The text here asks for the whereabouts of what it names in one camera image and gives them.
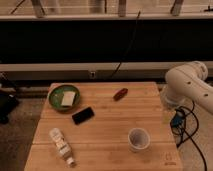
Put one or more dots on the red pepper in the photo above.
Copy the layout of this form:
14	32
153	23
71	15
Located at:
120	94

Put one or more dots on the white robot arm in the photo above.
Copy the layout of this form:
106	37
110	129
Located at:
188	81

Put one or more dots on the black smartphone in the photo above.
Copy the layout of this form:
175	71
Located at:
83	116

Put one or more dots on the white sponge block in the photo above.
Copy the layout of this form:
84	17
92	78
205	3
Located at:
68	98

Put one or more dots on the green bowl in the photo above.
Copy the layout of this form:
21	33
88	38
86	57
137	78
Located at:
55	97

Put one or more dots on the white paper cup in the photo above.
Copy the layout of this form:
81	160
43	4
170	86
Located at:
138	139

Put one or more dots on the white plastic bottle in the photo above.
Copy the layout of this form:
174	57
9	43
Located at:
64	149

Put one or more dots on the blue plug box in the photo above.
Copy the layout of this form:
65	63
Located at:
177	120

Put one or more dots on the black object at left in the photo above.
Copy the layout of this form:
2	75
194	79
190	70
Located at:
8	102

